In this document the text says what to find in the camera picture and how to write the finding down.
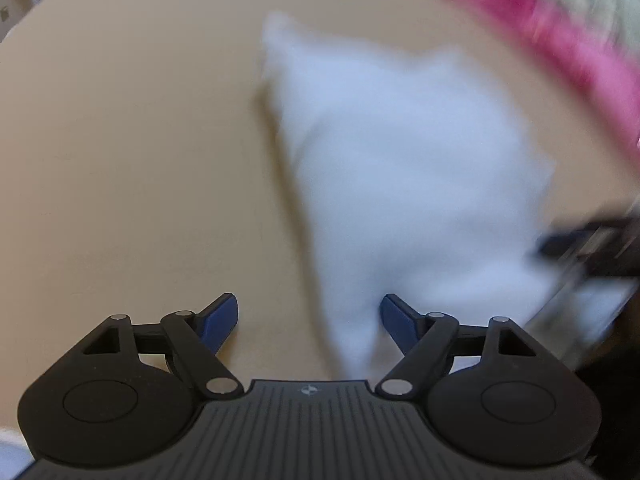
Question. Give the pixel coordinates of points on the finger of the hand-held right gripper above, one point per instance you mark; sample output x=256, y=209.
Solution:
x=560, y=244

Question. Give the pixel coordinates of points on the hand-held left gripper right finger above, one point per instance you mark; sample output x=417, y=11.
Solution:
x=400, y=322

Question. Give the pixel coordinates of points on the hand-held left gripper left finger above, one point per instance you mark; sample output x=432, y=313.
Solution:
x=220, y=322

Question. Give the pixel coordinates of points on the white long-sleeved garment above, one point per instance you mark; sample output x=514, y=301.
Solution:
x=400, y=160

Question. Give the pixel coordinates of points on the pink quilt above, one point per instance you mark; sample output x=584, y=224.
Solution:
x=550, y=25

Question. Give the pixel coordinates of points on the wall socket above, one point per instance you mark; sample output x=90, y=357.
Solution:
x=4, y=12

